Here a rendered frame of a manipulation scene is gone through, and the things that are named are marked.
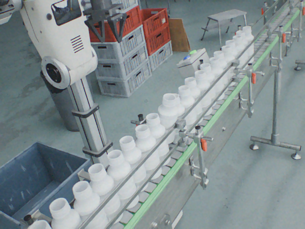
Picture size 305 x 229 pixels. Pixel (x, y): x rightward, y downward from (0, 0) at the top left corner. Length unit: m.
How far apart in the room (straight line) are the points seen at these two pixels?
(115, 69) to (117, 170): 2.76
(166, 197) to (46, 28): 0.80
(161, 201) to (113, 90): 2.82
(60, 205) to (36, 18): 0.82
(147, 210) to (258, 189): 1.48
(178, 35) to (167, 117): 3.67
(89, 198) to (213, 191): 1.61
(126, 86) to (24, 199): 2.33
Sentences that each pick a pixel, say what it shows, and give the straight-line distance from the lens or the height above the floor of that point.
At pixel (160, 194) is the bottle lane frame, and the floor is 0.98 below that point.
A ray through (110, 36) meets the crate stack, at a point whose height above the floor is 0.73.
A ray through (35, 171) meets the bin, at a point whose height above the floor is 0.83.
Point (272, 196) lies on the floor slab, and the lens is 2.23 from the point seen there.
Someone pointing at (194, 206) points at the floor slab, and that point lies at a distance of 2.17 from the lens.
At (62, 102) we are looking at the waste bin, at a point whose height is 0.36.
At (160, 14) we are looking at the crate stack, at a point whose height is 0.63.
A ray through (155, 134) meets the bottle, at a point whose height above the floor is 1.12.
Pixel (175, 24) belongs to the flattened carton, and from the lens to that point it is 4.44.
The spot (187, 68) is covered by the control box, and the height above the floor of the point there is 1.08.
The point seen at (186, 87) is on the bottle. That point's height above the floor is 1.16.
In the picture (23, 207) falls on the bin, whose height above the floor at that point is 0.73.
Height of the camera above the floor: 1.62
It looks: 31 degrees down
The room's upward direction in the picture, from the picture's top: 11 degrees counter-clockwise
